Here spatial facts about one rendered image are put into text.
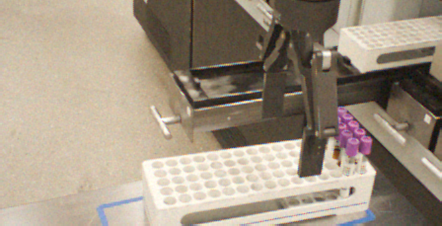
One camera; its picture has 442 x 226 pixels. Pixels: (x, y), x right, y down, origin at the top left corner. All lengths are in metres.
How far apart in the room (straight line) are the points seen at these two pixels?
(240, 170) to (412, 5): 0.71
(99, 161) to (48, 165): 0.17
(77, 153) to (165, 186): 1.58
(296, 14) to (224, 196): 0.24
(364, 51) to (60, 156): 1.42
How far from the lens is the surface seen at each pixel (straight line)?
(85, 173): 2.29
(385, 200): 0.92
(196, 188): 0.81
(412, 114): 1.22
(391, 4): 1.39
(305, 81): 0.73
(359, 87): 1.24
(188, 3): 2.33
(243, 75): 1.21
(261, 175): 0.83
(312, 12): 0.70
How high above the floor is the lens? 1.38
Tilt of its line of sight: 33 degrees down
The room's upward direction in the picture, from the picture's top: 6 degrees clockwise
